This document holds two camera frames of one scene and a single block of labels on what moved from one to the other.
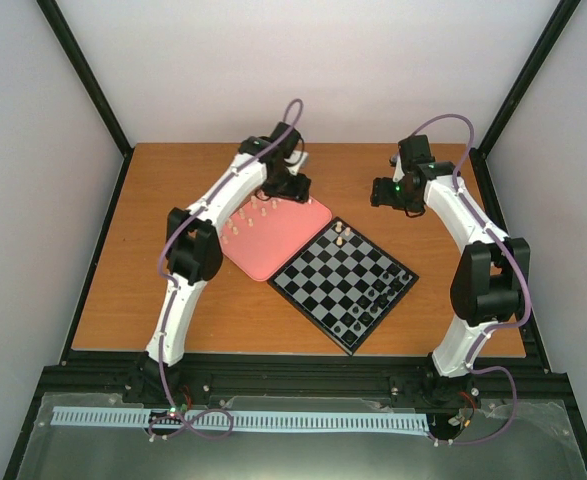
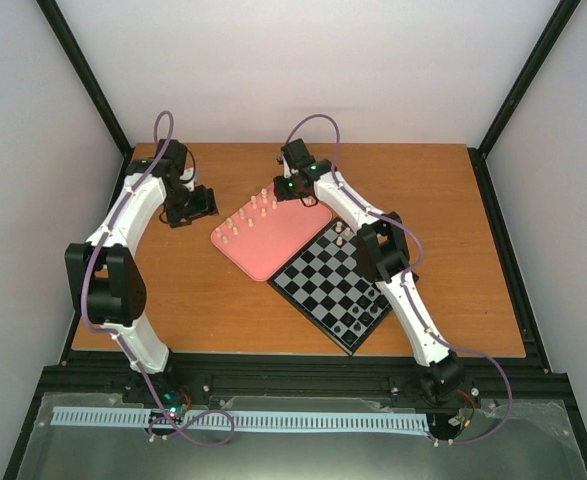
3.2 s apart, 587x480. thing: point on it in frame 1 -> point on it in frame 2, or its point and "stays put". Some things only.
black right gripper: x=381 y=196 -> x=280 y=194
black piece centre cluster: x=363 y=301 stays put
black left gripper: x=299 y=193 -> x=206 y=207
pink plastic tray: x=265 y=235 stays put
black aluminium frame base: x=299 y=418 stays put
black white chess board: x=344 y=283 stays put
